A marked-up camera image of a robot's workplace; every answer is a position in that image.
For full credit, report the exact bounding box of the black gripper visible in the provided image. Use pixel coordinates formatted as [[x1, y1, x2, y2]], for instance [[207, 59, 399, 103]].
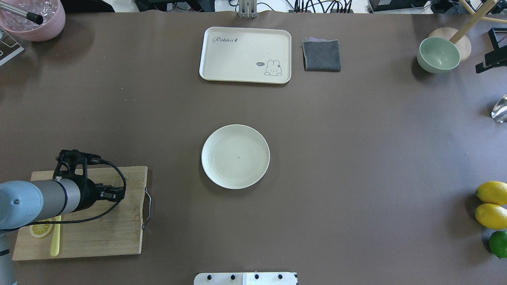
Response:
[[78, 178, 125, 211]]

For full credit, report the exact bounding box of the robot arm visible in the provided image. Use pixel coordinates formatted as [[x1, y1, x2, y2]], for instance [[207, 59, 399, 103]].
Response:
[[0, 179, 125, 285]]

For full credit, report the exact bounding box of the cream rabbit tray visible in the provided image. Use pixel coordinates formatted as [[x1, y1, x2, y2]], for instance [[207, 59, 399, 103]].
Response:
[[199, 27, 292, 84]]

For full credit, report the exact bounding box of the wooden cutting board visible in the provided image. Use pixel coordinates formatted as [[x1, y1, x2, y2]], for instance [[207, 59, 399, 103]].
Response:
[[12, 166, 148, 261]]

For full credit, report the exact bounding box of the yellow plastic knife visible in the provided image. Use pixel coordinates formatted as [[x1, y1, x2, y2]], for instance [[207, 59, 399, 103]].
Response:
[[50, 223, 61, 257]]

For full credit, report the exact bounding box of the lemon slice near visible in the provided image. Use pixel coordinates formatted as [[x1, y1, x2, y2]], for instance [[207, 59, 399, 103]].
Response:
[[29, 224, 53, 238]]

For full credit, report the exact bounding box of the white round plate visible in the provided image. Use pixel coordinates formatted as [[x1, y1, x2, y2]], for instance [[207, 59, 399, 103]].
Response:
[[201, 124, 271, 190]]

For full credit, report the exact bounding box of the pink ice bowl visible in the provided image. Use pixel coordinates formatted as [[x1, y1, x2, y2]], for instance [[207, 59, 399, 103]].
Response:
[[0, 0, 66, 42]]

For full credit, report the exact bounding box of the mint green bowl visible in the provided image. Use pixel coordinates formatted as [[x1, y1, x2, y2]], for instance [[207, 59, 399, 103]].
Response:
[[416, 37, 461, 74]]

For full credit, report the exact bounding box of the yellow lemon right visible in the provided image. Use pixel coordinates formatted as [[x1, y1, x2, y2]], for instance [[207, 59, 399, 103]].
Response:
[[475, 203, 507, 230]]

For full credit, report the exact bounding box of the yellow lemon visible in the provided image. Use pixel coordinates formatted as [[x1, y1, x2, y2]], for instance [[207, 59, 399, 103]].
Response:
[[475, 203, 507, 230], [475, 181, 507, 205]]

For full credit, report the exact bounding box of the wooden cup stand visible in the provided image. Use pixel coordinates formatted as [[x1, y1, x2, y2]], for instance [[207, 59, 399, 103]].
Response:
[[429, 0, 507, 63]]

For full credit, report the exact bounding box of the yellow lemon left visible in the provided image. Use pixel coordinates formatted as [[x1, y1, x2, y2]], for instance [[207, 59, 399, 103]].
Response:
[[475, 181, 507, 205]]

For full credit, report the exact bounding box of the green lime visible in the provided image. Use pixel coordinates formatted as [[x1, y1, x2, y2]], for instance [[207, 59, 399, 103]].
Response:
[[489, 231, 507, 258]]

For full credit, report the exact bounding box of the metal scoop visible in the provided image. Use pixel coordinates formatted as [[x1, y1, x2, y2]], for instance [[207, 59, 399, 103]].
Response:
[[491, 94, 507, 123]]

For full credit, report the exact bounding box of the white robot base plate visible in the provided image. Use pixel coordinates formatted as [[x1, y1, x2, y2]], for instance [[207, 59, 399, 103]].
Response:
[[193, 271, 298, 285]]

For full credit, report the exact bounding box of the white wire cup rack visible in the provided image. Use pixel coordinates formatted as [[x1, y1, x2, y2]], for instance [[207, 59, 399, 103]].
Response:
[[0, 28, 24, 66]]

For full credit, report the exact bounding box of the aluminium frame post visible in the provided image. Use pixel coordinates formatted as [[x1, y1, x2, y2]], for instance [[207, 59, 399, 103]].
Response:
[[237, 0, 257, 19]]

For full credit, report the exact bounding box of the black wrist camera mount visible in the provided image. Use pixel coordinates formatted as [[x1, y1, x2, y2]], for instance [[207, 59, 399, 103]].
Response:
[[475, 27, 507, 74]]

